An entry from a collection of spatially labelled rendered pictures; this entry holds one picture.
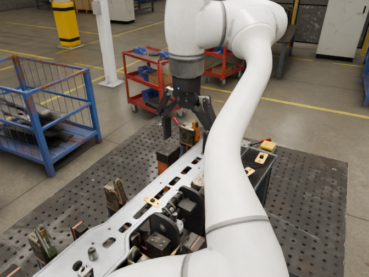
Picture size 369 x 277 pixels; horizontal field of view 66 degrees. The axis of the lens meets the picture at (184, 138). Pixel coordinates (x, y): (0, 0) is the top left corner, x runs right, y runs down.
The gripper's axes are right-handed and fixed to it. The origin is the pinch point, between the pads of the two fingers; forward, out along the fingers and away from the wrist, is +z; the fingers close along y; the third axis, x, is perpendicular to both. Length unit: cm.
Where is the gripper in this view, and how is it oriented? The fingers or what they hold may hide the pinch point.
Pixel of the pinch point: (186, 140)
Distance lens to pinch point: 84.0
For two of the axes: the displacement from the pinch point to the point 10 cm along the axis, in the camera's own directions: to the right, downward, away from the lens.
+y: -8.3, -2.9, 4.7
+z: 0.0, 8.5, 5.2
